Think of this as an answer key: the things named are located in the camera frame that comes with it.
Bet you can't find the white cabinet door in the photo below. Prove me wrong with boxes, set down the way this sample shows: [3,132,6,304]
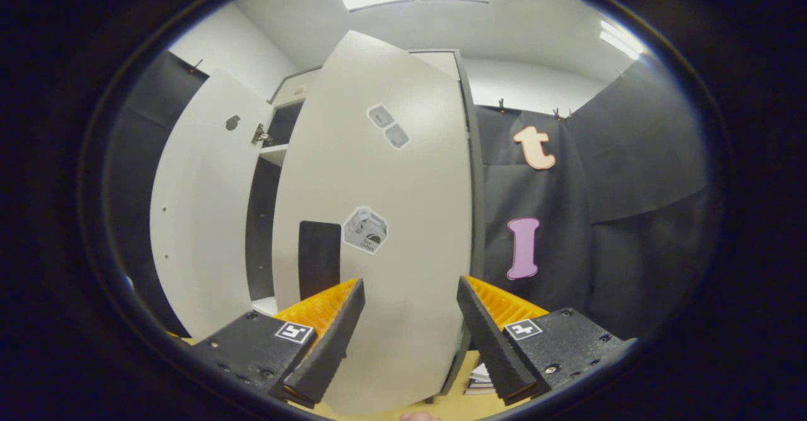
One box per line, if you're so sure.
[149,68,276,340]
[271,30,473,417]

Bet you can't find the white and grey shoe cabinet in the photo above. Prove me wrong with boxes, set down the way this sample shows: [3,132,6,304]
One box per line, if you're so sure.
[245,48,487,406]

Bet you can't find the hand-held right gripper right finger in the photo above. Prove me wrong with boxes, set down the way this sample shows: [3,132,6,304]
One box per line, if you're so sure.
[456,275,634,407]

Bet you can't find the small ceiling light panel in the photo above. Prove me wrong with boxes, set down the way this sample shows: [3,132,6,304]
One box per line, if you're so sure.
[599,20,647,61]

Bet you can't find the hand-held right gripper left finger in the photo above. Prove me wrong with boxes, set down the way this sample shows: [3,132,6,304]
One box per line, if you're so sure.
[189,277,366,409]

